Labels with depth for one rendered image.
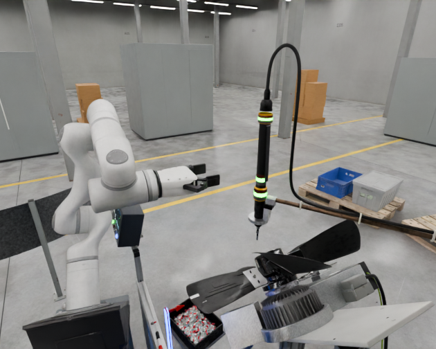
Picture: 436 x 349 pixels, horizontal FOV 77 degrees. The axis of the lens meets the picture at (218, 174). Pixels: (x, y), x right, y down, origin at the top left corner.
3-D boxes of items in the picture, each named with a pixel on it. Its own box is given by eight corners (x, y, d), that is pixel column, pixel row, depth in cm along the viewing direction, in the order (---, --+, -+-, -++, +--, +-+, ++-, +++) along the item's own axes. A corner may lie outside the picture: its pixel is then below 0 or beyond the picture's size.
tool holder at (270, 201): (277, 218, 95) (279, 193, 91) (270, 228, 89) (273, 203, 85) (252, 212, 99) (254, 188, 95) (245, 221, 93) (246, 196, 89)
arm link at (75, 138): (94, 238, 119) (51, 242, 110) (91, 221, 128) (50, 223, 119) (111, 133, 99) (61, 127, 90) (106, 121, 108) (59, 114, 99)
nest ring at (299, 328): (306, 314, 117) (302, 305, 119) (349, 311, 95) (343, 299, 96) (253, 341, 106) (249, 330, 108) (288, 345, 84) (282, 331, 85)
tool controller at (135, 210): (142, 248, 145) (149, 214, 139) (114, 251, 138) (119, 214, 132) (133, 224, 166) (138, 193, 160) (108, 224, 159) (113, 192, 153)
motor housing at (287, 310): (305, 316, 115) (291, 284, 120) (341, 314, 96) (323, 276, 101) (259, 339, 105) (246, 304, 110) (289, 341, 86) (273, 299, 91)
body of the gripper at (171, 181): (149, 190, 77) (186, 182, 82) (159, 206, 69) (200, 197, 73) (147, 165, 74) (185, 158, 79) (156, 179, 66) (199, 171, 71)
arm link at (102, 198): (140, 161, 70) (140, 185, 76) (84, 169, 64) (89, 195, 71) (148, 184, 65) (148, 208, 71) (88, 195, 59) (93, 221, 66)
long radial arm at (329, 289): (322, 317, 101) (308, 285, 105) (311, 318, 107) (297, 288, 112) (374, 290, 113) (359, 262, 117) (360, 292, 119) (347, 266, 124)
